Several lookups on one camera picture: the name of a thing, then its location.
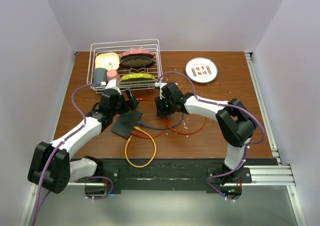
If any white patterned round plate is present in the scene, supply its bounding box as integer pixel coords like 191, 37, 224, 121
185, 57, 218, 84

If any blue ethernet cable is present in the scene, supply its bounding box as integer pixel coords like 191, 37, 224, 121
136, 112, 185, 131

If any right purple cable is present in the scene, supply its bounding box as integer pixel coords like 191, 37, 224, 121
156, 71, 266, 201

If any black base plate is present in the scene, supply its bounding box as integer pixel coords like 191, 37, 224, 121
74, 157, 252, 195

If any pink round plate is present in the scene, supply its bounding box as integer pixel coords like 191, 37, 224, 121
119, 48, 154, 60

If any yellow ethernet cable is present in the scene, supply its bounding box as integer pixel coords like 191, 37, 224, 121
124, 126, 157, 168

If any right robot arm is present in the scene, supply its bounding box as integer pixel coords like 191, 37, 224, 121
155, 82, 257, 183

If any cream square plate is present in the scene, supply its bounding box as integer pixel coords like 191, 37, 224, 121
95, 52, 120, 71

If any white wire dish rack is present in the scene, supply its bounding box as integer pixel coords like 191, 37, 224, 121
86, 39, 163, 91

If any dark brown round plate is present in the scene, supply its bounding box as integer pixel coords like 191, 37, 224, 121
119, 56, 155, 69

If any short red ethernet cable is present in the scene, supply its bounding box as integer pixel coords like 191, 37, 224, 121
131, 97, 168, 139

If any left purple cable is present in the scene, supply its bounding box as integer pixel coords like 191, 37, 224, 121
31, 82, 114, 224

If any yellow green bowl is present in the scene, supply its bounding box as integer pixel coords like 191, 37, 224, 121
119, 72, 156, 83

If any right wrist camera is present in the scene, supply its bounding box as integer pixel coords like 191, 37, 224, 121
155, 82, 167, 99

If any purple cable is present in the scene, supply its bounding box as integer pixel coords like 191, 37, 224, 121
31, 82, 114, 224
156, 71, 266, 201

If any grey cup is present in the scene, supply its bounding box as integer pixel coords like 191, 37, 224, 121
93, 67, 108, 84

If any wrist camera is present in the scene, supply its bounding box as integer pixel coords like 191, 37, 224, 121
155, 82, 167, 99
100, 78, 122, 95

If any black network switch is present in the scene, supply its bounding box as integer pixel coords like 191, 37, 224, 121
110, 110, 143, 139

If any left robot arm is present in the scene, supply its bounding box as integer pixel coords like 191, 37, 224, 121
27, 88, 139, 194

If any pink cup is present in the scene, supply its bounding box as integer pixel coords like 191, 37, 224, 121
106, 69, 120, 81

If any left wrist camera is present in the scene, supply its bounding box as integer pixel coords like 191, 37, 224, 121
100, 78, 122, 95

